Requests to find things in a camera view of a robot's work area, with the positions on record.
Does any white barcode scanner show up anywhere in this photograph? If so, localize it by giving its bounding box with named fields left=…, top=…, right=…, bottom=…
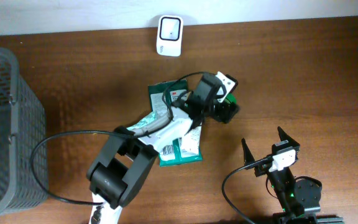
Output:
left=156, top=15, right=184, bottom=57

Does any mint green wipes packet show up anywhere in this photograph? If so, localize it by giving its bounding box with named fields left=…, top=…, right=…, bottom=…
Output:
left=127, top=111, right=170, bottom=134

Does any green 3M gloves package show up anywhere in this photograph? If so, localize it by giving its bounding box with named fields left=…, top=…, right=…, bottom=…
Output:
left=148, top=80, right=203, bottom=167

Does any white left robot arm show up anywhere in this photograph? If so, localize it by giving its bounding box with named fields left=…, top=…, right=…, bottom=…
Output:
left=86, top=72, right=239, bottom=223

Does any green lid spice jar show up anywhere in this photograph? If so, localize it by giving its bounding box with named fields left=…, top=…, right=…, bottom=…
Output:
left=224, top=93, right=237, bottom=105

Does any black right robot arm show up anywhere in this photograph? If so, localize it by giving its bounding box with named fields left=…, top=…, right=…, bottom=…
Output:
left=241, top=127, right=344, bottom=224

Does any dark grey plastic basket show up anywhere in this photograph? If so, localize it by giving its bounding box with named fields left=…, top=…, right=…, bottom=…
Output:
left=0, top=47, right=48, bottom=216

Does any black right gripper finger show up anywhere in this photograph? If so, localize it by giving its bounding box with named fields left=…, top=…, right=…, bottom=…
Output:
left=277, top=126, right=300, bottom=147
left=241, top=138, right=255, bottom=167

